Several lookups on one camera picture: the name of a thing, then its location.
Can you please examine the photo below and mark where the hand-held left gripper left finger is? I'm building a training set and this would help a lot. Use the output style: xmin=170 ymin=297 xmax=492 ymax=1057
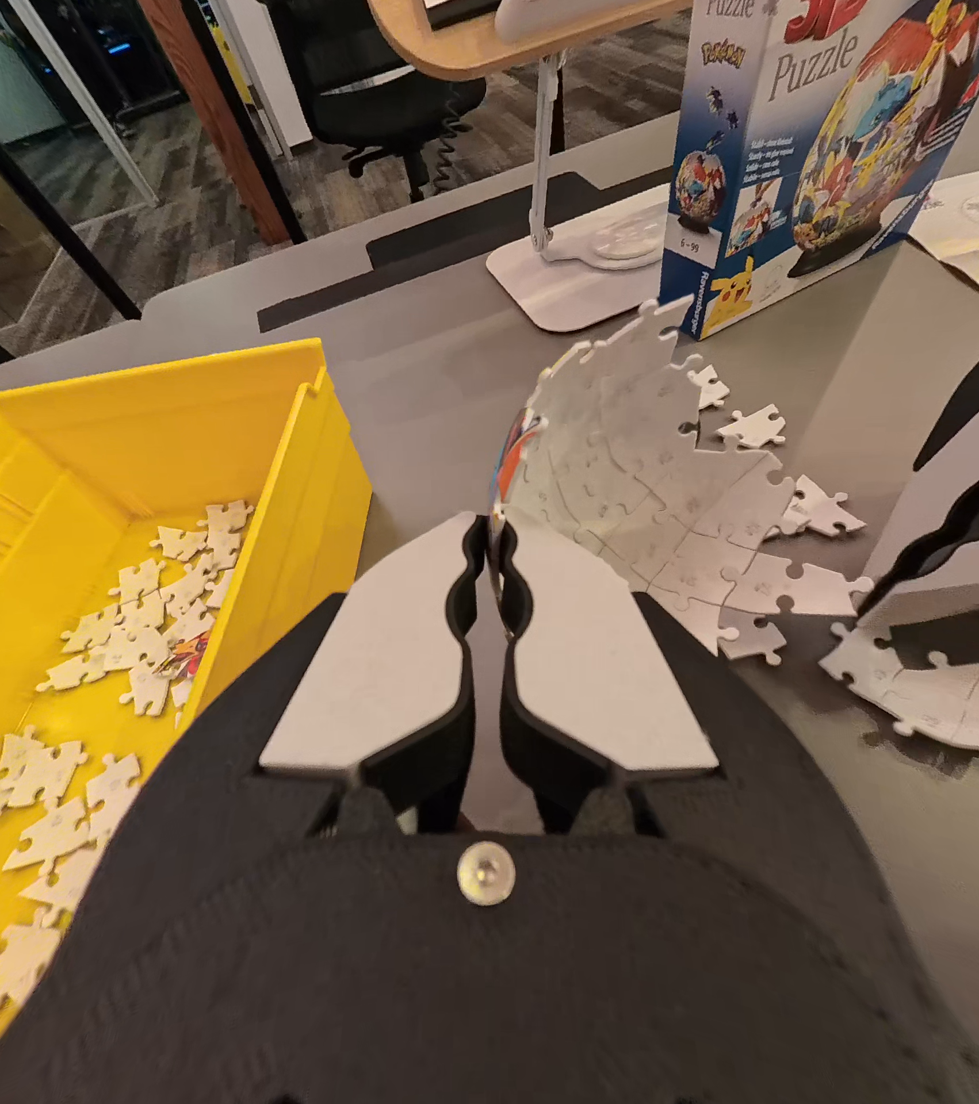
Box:
xmin=258 ymin=512 xmax=491 ymax=834

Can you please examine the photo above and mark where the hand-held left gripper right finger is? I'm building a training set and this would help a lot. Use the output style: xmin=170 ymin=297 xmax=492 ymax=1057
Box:
xmin=498 ymin=524 xmax=720 ymax=834

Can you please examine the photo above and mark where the joined white jigsaw section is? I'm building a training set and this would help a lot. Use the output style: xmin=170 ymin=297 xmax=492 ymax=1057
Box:
xmin=817 ymin=619 xmax=979 ymax=753

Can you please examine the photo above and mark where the partly built puzzle ball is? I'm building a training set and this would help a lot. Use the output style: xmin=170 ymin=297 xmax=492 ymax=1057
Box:
xmin=486 ymin=297 xmax=876 ymax=667

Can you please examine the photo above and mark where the pile of white puzzle pieces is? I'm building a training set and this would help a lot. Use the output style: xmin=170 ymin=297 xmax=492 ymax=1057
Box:
xmin=0 ymin=500 xmax=256 ymax=1014

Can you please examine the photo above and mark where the blue puzzle box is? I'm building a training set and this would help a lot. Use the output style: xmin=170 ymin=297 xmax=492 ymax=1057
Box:
xmin=660 ymin=0 xmax=979 ymax=342

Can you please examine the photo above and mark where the yellow plastic bin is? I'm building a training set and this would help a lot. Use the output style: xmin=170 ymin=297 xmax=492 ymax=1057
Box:
xmin=0 ymin=338 xmax=374 ymax=1104

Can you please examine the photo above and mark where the white desk stand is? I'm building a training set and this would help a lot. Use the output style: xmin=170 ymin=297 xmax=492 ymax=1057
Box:
xmin=487 ymin=0 xmax=672 ymax=333

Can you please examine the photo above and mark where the black office chair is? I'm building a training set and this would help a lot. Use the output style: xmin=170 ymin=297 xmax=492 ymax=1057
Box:
xmin=269 ymin=0 xmax=491 ymax=204

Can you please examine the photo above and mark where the wooden board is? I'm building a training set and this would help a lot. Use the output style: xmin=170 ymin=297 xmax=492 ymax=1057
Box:
xmin=367 ymin=0 xmax=698 ymax=83

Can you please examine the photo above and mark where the clear plastic ring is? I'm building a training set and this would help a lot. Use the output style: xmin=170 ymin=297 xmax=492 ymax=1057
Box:
xmin=593 ymin=207 xmax=670 ymax=260

